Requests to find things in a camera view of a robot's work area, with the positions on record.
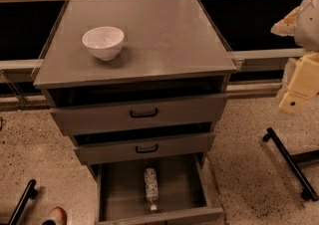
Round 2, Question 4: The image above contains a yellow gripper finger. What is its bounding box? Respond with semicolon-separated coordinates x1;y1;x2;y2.
270;7;299;37
278;53;319;114

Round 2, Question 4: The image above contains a clear plastic bottle with label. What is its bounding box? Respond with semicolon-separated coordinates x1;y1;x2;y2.
144;168;160;211

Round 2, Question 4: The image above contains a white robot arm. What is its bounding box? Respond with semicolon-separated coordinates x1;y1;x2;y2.
270;0;319;114

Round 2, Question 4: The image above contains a top grey drawer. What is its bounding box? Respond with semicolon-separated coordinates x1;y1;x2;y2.
50;95;226;135

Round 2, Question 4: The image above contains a grey drawer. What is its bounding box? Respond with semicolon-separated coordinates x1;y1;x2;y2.
75;132;215;165
95;154;222;225
50;95;226;135

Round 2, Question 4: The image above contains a middle grey drawer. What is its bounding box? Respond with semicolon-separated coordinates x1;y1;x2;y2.
75;132;215;165

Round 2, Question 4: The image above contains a grey drawer cabinet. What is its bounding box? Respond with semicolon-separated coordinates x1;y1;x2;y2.
32;0;237;225

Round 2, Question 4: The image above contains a bottom grey drawer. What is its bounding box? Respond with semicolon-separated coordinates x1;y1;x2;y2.
95;154;222;225

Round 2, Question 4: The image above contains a black right base leg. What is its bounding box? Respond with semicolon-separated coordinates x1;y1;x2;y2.
262;127;319;201

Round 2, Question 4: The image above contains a black base leg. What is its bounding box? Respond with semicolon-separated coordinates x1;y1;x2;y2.
7;179;37;225
262;127;319;201

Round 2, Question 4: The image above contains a white ceramic bowl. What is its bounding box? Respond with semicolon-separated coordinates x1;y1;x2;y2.
82;26;125;61

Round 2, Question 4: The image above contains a black left base leg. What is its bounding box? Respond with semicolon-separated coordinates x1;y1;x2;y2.
7;179;37;225

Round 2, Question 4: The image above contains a black top drawer handle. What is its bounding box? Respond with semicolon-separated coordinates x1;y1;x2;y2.
130;108;159;118

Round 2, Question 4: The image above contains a black drawer handle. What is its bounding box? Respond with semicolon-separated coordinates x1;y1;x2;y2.
135;144;159;154
130;108;159;118

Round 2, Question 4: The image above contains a black middle drawer handle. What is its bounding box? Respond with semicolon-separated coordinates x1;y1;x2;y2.
135;144;159;154

